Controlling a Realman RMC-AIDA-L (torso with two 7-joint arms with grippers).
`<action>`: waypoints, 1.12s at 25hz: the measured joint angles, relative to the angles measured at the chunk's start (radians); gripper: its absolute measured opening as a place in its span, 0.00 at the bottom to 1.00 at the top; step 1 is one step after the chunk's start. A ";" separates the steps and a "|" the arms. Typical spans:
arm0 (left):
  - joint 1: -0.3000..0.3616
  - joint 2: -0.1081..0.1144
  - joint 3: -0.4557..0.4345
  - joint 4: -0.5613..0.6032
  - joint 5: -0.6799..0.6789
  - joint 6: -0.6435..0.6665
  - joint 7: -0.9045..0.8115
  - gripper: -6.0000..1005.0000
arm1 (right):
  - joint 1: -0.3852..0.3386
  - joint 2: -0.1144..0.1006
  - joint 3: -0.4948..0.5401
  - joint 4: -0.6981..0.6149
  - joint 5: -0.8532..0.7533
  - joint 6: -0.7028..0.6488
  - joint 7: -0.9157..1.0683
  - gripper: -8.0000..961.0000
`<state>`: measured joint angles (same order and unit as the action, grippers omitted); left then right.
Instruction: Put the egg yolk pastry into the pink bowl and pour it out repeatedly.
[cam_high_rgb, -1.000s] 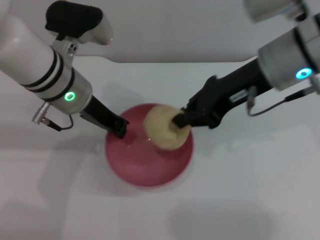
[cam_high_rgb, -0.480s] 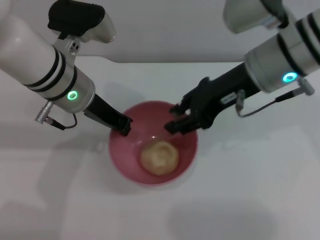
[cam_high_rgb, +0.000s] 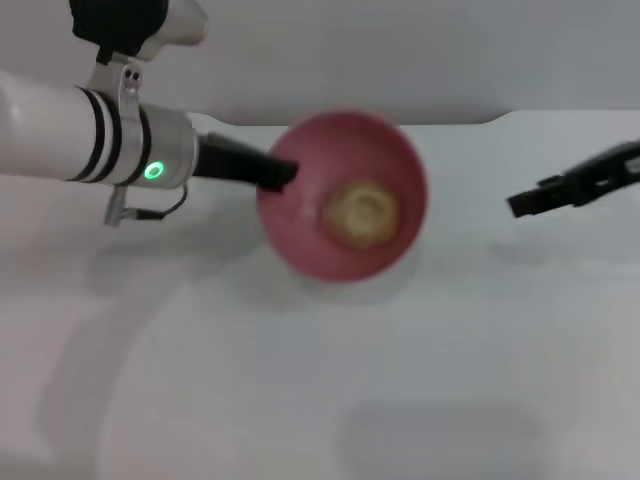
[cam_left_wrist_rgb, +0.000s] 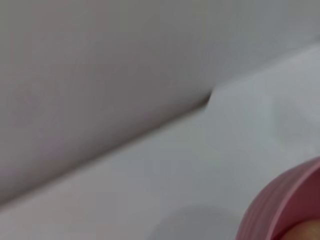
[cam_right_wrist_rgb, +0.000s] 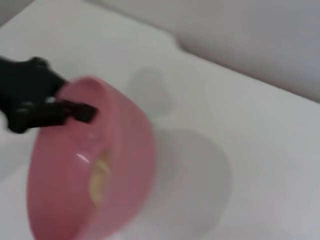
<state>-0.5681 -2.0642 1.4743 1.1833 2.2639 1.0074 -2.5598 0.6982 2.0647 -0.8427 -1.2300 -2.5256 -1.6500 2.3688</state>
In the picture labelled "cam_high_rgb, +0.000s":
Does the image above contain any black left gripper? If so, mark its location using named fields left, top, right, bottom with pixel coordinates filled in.
left=192, top=130, right=301, bottom=196

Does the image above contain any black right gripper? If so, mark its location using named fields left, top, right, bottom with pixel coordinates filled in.
left=506, top=140, right=640, bottom=219

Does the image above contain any pink plastic bowl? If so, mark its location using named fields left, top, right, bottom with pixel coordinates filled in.
left=254, top=110, right=431, bottom=287

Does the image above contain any round beige egg yolk pastry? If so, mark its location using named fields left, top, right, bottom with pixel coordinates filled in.
left=319, top=178, right=402, bottom=252

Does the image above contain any thin left wrist cable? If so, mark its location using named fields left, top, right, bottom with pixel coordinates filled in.
left=103, top=183, right=190, bottom=228

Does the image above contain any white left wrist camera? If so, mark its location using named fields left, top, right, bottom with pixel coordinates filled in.
left=68, top=0, right=209, bottom=117

